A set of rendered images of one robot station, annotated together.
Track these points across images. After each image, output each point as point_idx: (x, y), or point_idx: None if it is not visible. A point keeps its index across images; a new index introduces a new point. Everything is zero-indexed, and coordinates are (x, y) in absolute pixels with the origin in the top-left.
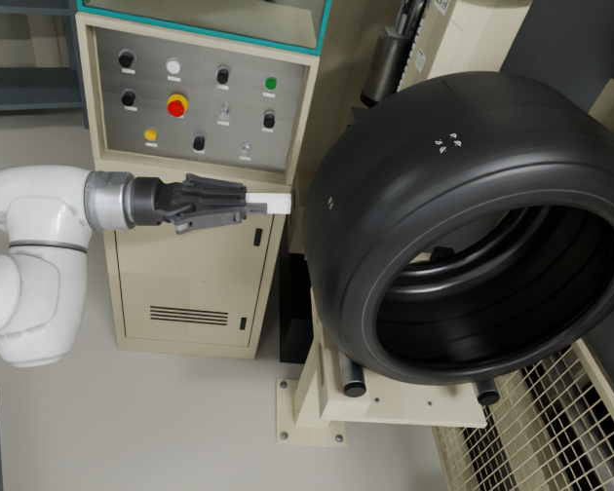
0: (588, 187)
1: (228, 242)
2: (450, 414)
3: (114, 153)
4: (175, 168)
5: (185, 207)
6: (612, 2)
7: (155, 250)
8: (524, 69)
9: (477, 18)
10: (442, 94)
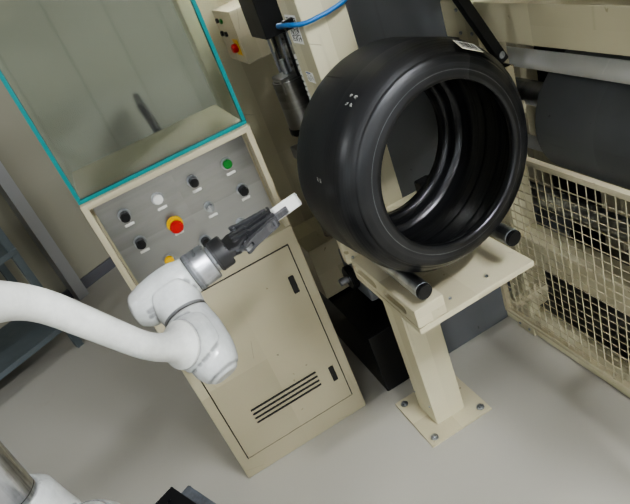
0: (434, 70)
1: (275, 304)
2: (504, 272)
3: None
4: None
5: (243, 238)
6: None
7: None
8: (381, 35)
9: (323, 33)
10: (333, 82)
